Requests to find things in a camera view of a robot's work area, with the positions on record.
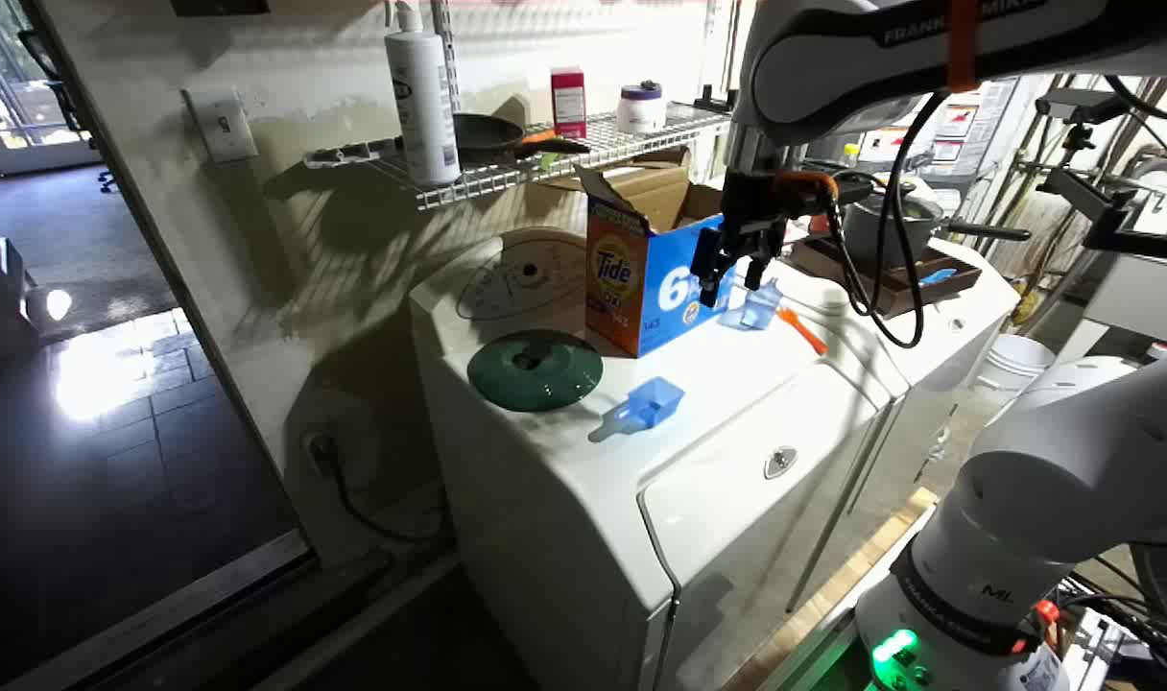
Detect white wall outlet plate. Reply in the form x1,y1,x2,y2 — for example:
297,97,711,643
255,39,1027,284
180,85,263,166

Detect wooden plank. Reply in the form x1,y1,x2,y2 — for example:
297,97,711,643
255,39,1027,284
722,483,946,691

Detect white jar purple lid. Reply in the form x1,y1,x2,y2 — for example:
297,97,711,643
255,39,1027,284
613,76,671,137

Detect black pot on stove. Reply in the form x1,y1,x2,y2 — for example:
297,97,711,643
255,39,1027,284
787,233,987,321

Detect metal wire basket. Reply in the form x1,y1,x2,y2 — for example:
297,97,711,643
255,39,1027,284
302,102,739,216

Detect white washing machine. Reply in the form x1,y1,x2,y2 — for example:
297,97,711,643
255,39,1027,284
407,274,900,691

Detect tall white bottle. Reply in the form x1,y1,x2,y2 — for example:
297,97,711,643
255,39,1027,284
382,0,464,192

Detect open cardboard box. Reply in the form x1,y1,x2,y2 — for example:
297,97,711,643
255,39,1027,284
579,155,741,362

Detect black frying pan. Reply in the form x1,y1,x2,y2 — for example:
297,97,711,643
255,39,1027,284
451,111,594,170

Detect blue measuring cup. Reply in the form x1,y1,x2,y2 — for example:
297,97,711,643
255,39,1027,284
714,279,787,335

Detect green round lid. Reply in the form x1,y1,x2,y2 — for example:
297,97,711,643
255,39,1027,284
464,327,607,414

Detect blue plastic scoop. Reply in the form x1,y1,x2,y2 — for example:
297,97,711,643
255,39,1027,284
585,373,689,446

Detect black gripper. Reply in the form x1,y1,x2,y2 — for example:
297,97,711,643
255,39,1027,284
689,166,796,312

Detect glass door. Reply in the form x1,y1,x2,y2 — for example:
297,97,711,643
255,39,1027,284
0,0,99,184

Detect orange plastic spoon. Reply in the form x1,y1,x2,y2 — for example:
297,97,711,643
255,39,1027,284
775,304,830,362

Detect white bucket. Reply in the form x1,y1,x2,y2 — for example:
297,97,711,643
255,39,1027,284
975,330,1060,399

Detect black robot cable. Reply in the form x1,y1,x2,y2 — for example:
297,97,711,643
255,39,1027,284
823,89,961,353

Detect black power cord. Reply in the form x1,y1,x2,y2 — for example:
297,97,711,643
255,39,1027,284
302,427,456,554

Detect black camera stand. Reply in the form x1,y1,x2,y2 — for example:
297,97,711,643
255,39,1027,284
1038,166,1167,266

